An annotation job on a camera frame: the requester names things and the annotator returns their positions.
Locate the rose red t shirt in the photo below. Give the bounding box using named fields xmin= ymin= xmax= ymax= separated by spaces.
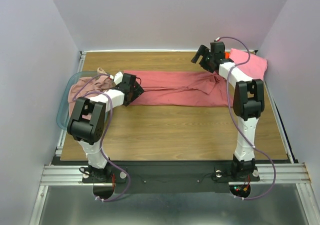
xmin=124 ymin=70 xmax=228 ymax=107

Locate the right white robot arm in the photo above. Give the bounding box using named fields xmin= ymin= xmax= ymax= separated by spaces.
xmin=191 ymin=40 xmax=265 ymax=180

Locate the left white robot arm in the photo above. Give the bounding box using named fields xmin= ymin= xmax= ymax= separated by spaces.
xmin=67 ymin=72 xmax=144 ymax=183

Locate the folded orange t shirt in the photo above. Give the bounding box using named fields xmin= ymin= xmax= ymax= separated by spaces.
xmin=224 ymin=52 xmax=230 ymax=59

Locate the dusty pink t shirt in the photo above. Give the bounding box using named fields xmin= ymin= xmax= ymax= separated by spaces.
xmin=67 ymin=75 xmax=115 ymax=116

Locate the beige t shirt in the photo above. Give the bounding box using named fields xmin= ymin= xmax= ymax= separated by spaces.
xmin=97 ymin=67 xmax=107 ymax=75

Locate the folded pink t shirt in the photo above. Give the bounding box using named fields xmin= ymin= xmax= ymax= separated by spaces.
xmin=229 ymin=48 xmax=268 ymax=80

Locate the clear blue plastic bin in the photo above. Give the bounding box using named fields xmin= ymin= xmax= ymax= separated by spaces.
xmin=56 ymin=71 xmax=98 ymax=131

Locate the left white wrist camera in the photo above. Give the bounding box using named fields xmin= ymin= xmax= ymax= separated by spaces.
xmin=109 ymin=71 xmax=124 ymax=85

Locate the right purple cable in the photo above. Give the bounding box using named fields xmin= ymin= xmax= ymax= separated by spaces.
xmin=214 ymin=36 xmax=277 ymax=201

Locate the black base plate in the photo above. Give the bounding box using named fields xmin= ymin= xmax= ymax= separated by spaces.
xmin=79 ymin=160 xmax=256 ymax=199

